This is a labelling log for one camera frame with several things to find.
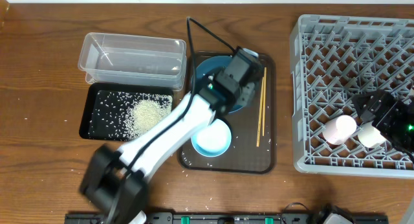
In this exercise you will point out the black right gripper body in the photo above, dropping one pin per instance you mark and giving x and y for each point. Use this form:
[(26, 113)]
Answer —
[(391, 120)]

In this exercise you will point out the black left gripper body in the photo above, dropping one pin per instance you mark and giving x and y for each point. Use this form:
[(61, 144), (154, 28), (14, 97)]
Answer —
[(248, 93)]

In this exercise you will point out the white plastic cup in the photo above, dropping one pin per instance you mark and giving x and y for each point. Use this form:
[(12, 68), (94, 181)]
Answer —
[(369, 136)]

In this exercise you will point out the pink plastic cup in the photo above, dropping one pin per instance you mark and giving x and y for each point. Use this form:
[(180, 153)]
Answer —
[(339, 129)]

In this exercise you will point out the light blue bowl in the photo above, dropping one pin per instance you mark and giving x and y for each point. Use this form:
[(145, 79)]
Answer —
[(213, 140)]

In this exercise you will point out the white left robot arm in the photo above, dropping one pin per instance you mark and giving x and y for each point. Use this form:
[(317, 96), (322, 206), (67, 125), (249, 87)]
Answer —
[(117, 182)]

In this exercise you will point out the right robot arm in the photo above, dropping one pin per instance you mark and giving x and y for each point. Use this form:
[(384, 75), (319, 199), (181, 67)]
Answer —
[(404, 144)]

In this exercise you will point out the grey dishwasher rack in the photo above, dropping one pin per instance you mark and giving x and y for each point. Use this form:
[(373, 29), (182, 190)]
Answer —
[(333, 58)]

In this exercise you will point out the wooden chopstick left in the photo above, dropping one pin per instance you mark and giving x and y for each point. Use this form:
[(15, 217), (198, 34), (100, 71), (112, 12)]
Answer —
[(260, 114)]

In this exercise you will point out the wooden chopstick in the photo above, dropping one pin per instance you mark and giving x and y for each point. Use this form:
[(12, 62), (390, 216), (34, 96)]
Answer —
[(260, 114), (264, 83)]

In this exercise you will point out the wooden chopstick right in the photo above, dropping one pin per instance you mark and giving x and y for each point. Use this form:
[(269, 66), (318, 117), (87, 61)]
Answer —
[(264, 83)]

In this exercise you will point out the dark blue plate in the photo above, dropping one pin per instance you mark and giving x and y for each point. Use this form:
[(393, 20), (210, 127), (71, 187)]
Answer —
[(211, 65)]

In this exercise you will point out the brown serving tray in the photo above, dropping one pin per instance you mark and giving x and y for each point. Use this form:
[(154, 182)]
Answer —
[(243, 156)]

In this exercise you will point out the pile of rice grains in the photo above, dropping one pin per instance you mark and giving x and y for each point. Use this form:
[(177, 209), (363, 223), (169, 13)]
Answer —
[(143, 116)]

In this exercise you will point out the black plastic tray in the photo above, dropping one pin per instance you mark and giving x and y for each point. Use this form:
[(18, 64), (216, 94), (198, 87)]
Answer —
[(106, 106)]

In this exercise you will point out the clear plastic bin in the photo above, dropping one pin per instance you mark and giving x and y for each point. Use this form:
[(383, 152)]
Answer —
[(133, 60)]

